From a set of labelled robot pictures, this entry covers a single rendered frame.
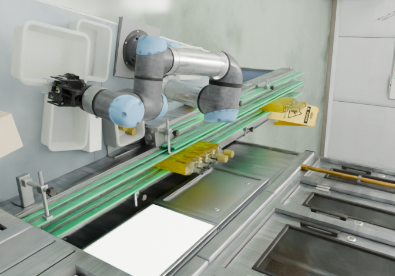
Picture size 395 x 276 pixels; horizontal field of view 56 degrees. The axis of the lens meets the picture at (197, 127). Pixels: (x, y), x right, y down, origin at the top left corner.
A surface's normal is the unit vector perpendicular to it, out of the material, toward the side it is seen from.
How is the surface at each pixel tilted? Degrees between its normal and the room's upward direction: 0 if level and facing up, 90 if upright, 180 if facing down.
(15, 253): 90
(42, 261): 90
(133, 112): 7
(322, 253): 90
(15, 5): 0
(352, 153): 90
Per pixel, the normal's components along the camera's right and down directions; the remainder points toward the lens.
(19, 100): 0.83, 0.15
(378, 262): -0.03, -0.95
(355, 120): -0.56, 0.27
